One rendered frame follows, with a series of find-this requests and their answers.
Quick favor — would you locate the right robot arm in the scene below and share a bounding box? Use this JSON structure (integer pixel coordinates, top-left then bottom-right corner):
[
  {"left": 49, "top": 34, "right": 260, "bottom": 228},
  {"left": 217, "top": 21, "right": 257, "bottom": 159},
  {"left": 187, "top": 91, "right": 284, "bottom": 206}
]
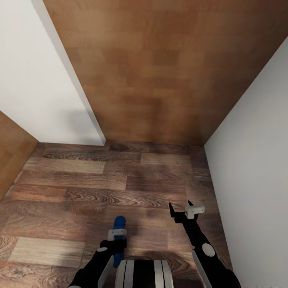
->
[{"left": 169, "top": 201, "right": 242, "bottom": 288}]

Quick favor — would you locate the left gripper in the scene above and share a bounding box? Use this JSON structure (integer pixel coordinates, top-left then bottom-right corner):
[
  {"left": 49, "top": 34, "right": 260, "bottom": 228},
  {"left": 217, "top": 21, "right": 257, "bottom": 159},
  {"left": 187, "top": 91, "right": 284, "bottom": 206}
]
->
[{"left": 99, "top": 239, "right": 127, "bottom": 254}]

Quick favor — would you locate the robot trunk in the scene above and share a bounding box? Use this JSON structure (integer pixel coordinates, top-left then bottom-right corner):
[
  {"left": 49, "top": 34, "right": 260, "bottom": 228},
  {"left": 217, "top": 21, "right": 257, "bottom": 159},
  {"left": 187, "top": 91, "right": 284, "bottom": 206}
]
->
[{"left": 114, "top": 260, "right": 174, "bottom": 288}]

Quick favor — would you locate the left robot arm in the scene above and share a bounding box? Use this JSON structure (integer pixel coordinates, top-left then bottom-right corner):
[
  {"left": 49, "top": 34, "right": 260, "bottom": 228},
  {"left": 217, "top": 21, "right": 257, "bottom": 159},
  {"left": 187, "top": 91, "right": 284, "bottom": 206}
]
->
[{"left": 68, "top": 229, "right": 127, "bottom": 288}]

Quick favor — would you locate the sandal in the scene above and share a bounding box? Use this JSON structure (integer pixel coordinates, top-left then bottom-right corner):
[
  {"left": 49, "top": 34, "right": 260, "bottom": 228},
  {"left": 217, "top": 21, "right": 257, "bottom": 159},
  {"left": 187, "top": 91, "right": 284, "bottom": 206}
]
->
[{"left": 113, "top": 216, "right": 125, "bottom": 268}]

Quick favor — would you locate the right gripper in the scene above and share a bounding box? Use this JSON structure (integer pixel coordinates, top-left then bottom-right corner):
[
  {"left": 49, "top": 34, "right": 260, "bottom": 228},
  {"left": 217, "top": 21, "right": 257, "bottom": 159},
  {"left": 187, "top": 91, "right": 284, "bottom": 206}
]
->
[{"left": 169, "top": 203, "right": 199, "bottom": 233}]

